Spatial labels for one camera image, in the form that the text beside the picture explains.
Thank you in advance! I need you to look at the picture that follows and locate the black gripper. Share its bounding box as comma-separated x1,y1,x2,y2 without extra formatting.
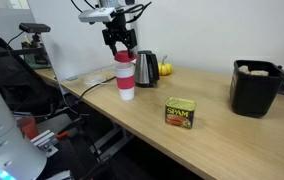
101,12,138,60

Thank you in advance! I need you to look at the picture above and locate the red plastic cup lid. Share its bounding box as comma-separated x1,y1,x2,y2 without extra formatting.
113,50,138,64

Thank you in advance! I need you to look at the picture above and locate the white cup with red sleeve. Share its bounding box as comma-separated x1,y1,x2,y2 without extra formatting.
113,61,136,101

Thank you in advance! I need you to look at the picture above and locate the red plastic cup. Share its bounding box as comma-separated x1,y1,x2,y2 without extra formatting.
16,116,40,140

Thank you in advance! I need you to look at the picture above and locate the stainless steel electric kettle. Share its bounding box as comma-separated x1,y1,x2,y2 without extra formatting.
133,50,160,89

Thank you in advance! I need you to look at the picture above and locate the small yellow pumpkin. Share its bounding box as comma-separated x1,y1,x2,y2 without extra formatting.
157,55,174,77

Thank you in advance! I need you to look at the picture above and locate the white divider panel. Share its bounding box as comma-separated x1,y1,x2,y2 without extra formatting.
26,0,134,83

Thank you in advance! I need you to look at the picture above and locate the grey panel foot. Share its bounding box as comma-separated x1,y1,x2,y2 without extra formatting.
65,75,80,82

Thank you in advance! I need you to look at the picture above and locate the green clamp base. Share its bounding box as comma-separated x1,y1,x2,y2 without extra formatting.
22,49,52,70

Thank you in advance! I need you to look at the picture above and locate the Spam meat can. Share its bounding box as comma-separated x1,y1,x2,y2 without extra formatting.
164,96,197,130

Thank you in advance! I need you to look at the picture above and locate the crumpled paper piece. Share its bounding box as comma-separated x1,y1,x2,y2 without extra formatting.
250,69,270,77
237,64,251,75

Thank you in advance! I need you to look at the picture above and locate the black landfill bin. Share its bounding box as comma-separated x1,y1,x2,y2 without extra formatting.
229,59,284,119

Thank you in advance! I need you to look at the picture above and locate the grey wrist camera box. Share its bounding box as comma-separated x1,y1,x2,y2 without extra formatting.
78,7,116,24

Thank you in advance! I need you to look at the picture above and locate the black power cable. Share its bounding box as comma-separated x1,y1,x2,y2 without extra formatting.
77,76,116,105

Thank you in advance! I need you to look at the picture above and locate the black camera stand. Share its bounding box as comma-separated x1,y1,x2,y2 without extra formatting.
21,32,46,56

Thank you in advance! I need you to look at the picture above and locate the black stereo camera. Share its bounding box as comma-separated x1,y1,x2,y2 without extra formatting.
18,22,52,34

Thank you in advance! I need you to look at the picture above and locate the orange handled tool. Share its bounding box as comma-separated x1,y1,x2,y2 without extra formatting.
55,130,70,140

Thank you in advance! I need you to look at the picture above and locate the aluminium bracket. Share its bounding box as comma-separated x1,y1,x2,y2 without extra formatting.
30,129,60,158

